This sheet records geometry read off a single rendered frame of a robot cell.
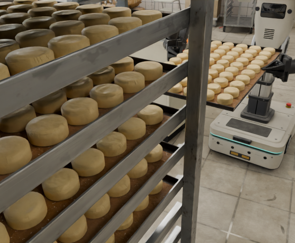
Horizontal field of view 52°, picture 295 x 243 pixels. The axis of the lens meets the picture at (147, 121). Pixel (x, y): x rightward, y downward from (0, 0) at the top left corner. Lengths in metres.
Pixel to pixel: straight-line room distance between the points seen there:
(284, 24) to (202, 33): 1.61
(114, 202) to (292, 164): 2.01
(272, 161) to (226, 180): 0.33
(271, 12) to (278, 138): 0.81
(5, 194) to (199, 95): 0.37
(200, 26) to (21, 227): 0.39
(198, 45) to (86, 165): 0.27
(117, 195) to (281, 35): 1.75
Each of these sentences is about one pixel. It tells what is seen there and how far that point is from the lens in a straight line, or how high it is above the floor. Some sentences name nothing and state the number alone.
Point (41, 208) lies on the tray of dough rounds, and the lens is 0.41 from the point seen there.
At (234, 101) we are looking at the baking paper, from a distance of 1.03.
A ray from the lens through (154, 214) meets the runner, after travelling 0.63.
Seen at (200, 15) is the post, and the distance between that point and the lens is 0.52.
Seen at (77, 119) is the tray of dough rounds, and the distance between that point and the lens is 0.41.
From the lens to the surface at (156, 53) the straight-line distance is 2.17.
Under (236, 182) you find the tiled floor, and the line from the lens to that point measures 2.18.
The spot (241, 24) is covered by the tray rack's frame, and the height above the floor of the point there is 0.15.
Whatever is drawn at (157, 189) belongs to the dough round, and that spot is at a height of 0.96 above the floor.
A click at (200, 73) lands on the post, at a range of 0.55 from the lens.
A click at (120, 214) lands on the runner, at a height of 1.06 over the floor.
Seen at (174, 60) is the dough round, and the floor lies 0.99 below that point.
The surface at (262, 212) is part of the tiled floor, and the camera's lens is 2.03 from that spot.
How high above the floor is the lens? 1.43
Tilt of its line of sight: 31 degrees down
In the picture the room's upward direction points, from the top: 2 degrees counter-clockwise
